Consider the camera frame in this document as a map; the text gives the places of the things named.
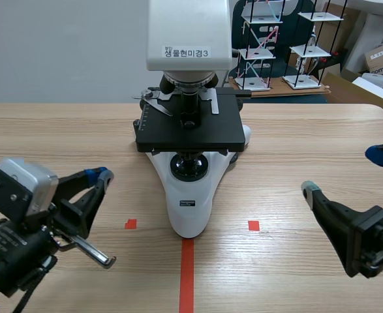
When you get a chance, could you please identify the plain brown cardboard box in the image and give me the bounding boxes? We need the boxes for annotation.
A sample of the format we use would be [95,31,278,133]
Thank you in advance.
[321,70,383,117]

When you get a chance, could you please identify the left wrist camera black cable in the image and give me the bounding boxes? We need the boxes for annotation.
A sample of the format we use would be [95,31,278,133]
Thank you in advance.
[12,269,50,313]

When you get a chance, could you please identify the white tiered model black rods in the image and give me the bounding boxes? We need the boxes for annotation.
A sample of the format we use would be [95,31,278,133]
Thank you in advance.
[282,0,346,91]

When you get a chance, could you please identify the wooden platform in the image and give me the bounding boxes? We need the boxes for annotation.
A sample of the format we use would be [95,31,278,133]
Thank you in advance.
[226,76,331,104]

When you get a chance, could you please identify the white and black microscope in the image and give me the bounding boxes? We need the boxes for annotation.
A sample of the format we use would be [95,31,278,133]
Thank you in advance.
[132,0,254,239]

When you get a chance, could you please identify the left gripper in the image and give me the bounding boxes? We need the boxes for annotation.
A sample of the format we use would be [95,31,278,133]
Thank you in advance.
[0,158,117,299]

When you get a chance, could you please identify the brown cardboard box with print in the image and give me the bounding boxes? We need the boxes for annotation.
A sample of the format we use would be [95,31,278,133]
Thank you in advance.
[363,40,383,80]

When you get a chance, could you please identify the white wash basin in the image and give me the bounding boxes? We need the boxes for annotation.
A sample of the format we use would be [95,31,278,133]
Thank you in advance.
[357,0,383,63]

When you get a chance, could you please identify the white tiered model with straws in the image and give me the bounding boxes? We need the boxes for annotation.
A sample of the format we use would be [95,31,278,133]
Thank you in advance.
[234,0,284,91]

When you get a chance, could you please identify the dark blue chair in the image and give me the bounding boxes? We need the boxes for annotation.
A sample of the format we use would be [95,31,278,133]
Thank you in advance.
[231,0,313,80]

